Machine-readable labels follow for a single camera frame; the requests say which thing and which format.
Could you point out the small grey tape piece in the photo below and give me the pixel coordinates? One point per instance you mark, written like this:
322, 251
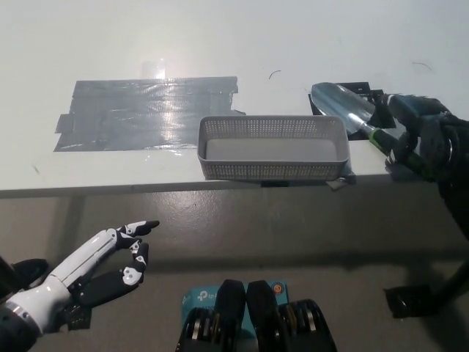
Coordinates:
337, 185

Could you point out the grey perforated plastic basket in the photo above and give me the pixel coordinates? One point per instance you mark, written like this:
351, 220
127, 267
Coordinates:
271, 170

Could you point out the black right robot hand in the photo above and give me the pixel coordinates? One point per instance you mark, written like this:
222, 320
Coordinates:
427, 135

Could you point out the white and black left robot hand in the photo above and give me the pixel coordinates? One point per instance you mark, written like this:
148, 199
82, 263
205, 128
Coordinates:
77, 262

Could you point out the teal cardboard box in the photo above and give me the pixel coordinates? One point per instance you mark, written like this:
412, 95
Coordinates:
198, 297

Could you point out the small black tape strip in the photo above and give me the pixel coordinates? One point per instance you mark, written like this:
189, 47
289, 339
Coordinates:
273, 184

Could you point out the black tape patch on desk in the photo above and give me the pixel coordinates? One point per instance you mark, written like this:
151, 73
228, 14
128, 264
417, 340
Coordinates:
383, 117

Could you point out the large grey duct tape patch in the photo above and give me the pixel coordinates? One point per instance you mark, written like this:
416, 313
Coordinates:
128, 117

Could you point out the black table leg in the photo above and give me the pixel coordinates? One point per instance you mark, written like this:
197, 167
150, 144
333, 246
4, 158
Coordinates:
454, 282
5, 273

